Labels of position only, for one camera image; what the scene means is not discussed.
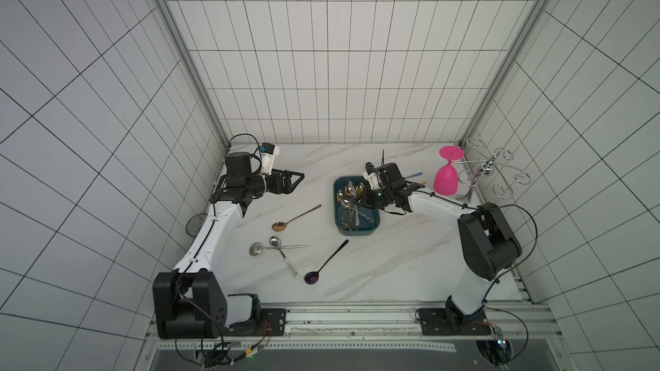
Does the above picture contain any silver ornate spoon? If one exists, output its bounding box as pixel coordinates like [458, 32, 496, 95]
[357, 206, 378, 231]

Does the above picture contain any rose gold spoon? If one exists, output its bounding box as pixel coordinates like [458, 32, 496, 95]
[345, 180, 357, 206]
[272, 204, 321, 232]

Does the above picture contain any plain silver spoon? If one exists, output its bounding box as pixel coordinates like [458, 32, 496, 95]
[349, 205, 359, 230]

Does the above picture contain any silver textured-handle spoon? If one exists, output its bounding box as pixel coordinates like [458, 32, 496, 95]
[351, 200, 360, 230]

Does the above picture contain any gold ornate-handle spoon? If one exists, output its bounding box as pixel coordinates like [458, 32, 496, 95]
[336, 190, 347, 229]

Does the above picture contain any teal storage box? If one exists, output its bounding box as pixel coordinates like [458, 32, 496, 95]
[333, 175, 381, 236]

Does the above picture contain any purple spoon group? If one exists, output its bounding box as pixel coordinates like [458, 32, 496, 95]
[304, 239, 349, 285]

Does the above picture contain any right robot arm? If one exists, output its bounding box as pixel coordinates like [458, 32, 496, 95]
[357, 162, 522, 334]

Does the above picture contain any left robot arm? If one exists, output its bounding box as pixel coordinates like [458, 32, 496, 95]
[153, 143, 304, 340]

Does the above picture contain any silver ladle spoon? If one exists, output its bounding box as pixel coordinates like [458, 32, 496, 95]
[249, 242, 308, 256]

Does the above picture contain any pink plastic goblet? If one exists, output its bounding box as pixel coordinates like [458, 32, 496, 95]
[433, 146, 464, 196]

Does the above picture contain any clear drinking glass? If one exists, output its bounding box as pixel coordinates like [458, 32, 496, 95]
[185, 213, 208, 238]

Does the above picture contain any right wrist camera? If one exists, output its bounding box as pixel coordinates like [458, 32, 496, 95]
[363, 162, 381, 190]

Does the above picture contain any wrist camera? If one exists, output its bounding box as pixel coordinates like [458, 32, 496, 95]
[363, 162, 381, 190]
[260, 143, 280, 175]

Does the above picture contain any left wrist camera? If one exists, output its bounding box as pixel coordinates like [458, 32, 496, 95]
[260, 143, 280, 175]

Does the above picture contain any chrome wire cup rack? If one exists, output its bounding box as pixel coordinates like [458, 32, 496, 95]
[451, 137, 531, 202]

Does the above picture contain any aluminium mounting rail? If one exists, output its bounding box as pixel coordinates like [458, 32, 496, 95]
[147, 301, 562, 353]

